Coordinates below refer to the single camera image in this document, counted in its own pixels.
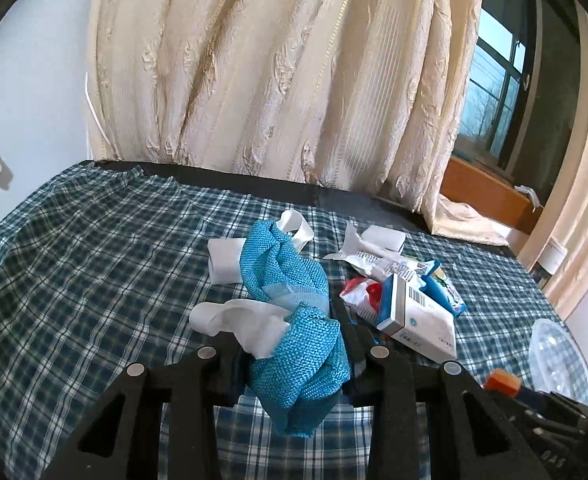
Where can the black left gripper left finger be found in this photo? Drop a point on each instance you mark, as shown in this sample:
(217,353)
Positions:
(119,438)

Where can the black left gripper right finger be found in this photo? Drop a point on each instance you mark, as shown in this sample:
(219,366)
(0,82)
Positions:
(425,415)

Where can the clear plastic bowl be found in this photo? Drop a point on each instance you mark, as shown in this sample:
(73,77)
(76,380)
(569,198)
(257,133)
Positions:
(555,362)

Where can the white medicine box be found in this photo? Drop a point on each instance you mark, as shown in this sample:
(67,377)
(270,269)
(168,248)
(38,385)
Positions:
(416,321)

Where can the blue snack packet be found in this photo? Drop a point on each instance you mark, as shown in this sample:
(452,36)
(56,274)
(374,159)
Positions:
(438,286)

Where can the red white wrapper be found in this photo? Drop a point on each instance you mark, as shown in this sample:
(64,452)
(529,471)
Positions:
(363,297)

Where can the blue knitted cloth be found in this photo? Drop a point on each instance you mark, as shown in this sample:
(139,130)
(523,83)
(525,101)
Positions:
(300,382)

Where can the white blue wrapper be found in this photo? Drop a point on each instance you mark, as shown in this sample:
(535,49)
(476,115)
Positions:
(373,262)

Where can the orange yellow toy brick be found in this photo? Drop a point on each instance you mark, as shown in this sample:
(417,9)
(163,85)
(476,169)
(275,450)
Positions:
(503,382)

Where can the plaid blue bedsheet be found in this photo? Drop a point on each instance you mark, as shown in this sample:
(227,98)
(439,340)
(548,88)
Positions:
(100,269)

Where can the white tower heater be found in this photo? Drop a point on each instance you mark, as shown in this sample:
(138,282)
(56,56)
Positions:
(548,262)

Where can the white eraser block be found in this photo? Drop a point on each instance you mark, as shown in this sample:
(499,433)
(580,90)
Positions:
(223,260)

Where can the wooden window sill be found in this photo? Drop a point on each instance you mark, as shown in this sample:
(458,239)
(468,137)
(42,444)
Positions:
(489,195)

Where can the white rag on sill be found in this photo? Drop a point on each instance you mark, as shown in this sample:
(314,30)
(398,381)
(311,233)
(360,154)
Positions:
(530,193)

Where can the dark mattress edge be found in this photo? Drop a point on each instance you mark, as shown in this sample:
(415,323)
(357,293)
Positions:
(359,206)

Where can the cream patterned curtain left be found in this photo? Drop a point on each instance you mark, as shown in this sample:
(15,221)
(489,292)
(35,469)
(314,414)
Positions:
(359,95)

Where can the window with dark frame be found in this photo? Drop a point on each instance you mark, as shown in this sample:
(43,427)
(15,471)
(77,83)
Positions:
(523,91)

